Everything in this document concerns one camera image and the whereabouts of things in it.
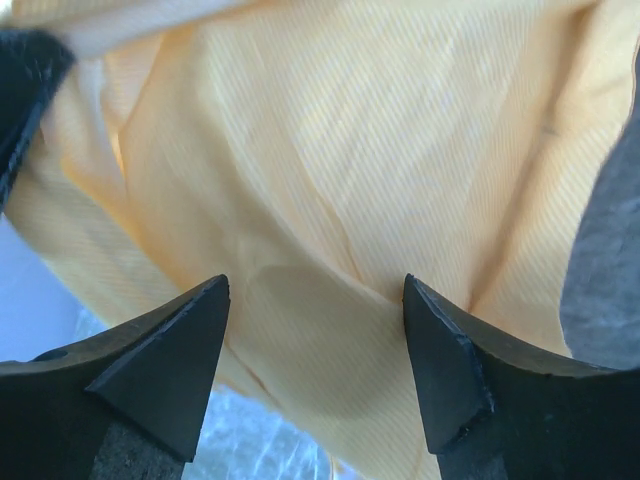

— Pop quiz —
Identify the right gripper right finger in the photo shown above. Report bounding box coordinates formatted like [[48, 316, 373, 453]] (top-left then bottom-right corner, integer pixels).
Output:
[[403, 276, 640, 480]]

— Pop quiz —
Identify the orange Mickey Mouse pillowcase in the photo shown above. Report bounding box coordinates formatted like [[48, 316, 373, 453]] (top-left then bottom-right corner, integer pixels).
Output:
[[1, 1, 639, 479]]

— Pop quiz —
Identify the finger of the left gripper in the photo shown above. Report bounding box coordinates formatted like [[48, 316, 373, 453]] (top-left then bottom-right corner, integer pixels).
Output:
[[0, 28, 75, 206]]

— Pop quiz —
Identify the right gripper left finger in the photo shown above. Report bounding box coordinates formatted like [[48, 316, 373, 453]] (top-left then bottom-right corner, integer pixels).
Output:
[[1, 275, 230, 479]]

